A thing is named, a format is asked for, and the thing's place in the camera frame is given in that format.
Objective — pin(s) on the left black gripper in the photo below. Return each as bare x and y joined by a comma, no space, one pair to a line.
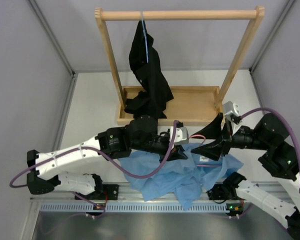
177,152

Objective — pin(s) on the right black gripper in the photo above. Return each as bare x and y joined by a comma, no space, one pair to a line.
213,150

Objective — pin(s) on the pink wire hanger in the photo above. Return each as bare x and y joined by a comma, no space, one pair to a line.
197,137

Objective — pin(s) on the light blue shirt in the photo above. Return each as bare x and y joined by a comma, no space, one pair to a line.
186,178

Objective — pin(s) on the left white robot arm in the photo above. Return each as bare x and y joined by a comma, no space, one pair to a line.
51,171

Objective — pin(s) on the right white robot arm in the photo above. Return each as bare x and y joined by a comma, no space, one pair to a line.
281,160

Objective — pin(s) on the black shirt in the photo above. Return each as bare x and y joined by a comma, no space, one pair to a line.
152,100

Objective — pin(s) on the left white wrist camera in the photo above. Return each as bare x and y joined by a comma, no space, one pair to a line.
181,134

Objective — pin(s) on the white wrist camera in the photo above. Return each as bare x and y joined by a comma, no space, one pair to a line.
181,134
231,112

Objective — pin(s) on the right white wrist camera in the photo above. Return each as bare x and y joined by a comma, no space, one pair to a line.
231,112

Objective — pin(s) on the slotted cable duct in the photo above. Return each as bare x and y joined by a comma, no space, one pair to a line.
138,207

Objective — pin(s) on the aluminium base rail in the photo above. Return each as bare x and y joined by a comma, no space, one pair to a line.
129,195

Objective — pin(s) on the blue wire hanger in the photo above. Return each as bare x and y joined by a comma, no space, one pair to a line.
145,36

